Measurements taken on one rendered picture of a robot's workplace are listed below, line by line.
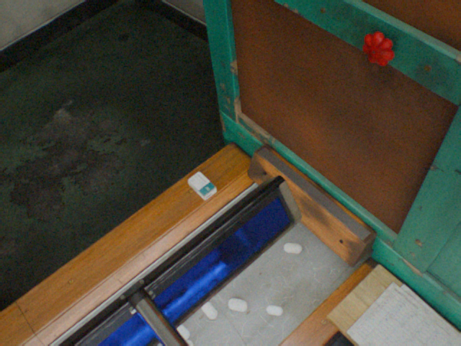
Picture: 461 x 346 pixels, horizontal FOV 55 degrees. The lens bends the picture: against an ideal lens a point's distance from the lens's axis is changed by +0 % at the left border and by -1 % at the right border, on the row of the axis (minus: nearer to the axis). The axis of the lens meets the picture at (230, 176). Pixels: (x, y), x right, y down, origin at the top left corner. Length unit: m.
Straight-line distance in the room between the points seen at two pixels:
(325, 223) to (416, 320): 0.23
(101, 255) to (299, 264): 0.41
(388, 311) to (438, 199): 0.28
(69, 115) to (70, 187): 0.45
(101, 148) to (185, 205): 1.25
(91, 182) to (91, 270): 1.15
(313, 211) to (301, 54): 0.31
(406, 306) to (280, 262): 0.25
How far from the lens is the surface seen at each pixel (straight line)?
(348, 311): 0.88
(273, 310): 0.89
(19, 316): 1.01
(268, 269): 0.94
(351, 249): 0.87
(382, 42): 0.57
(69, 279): 1.00
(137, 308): 0.54
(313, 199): 0.88
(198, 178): 1.01
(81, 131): 2.32
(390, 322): 0.89
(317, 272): 0.94
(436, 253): 0.80
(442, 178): 0.67
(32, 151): 2.35
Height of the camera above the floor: 1.61
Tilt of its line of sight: 55 degrees down
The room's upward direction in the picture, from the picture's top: 8 degrees counter-clockwise
